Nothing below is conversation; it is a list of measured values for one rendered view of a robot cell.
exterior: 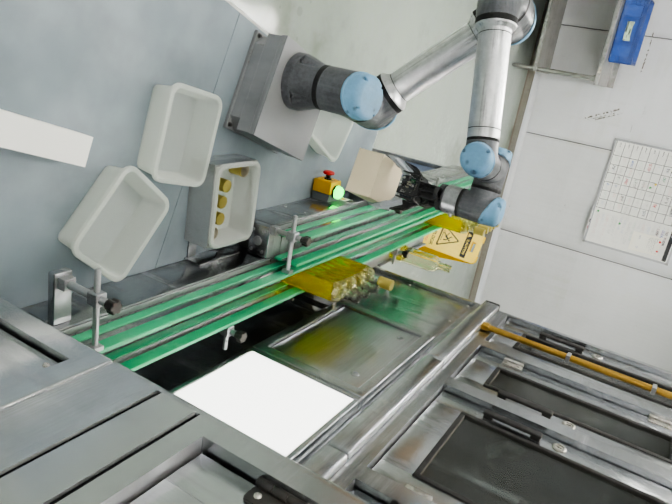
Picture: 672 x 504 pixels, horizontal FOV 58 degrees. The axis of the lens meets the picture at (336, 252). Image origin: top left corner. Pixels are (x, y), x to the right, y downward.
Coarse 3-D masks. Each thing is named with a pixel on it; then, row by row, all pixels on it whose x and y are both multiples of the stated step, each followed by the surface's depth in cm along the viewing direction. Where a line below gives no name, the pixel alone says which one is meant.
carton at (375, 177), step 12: (360, 156) 162; (372, 156) 161; (384, 156) 160; (360, 168) 162; (372, 168) 160; (384, 168) 162; (396, 168) 169; (360, 180) 161; (372, 180) 160; (384, 180) 165; (396, 180) 172; (360, 192) 161; (372, 192) 160; (384, 192) 167
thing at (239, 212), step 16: (224, 176) 162; (240, 176) 165; (256, 176) 163; (224, 192) 164; (240, 192) 166; (256, 192) 164; (224, 208) 166; (240, 208) 167; (224, 224) 168; (240, 224) 168; (208, 240) 154; (224, 240) 160; (240, 240) 165
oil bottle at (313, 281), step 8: (304, 272) 175; (312, 272) 176; (320, 272) 177; (280, 280) 180; (288, 280) 178; (296, 280) 177; (304, 280) 175; (312, 280) 174; (320, 280) 173; (328, 280) 172; (336, 280) 173; (304, 288) 176; (312, 288) 175; (320, 288) 173; (328, 288) 172; (336, 288) 171; (344, 288) 172; (320, 296) 174; (328, 296) 172; (336, 296) 171
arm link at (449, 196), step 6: (450, 186) 154; (456, 186) 154; (444, 192) 153; (450, 192) 153; (456, 192) 152; (444, 198) 153; (450, 198) 152; (456, 198) 152; (444, 204) 154; (450, 204) 153; (444, 210) 155; (450, 210) 154; (450, 216) 155
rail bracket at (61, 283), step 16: (48, 272) 114; (64, 272) 116; (96, 272) 109; (48, 288) 116; (64, 288) 114; (80, 288) 113; (96, 288) 110; (48, 304) 117; (64, 304) 118; (96, 304) 110; (112, 304) 108; (48, 320) 118; (64, 320) 119; (96, 320) 113; (96, 336) 114
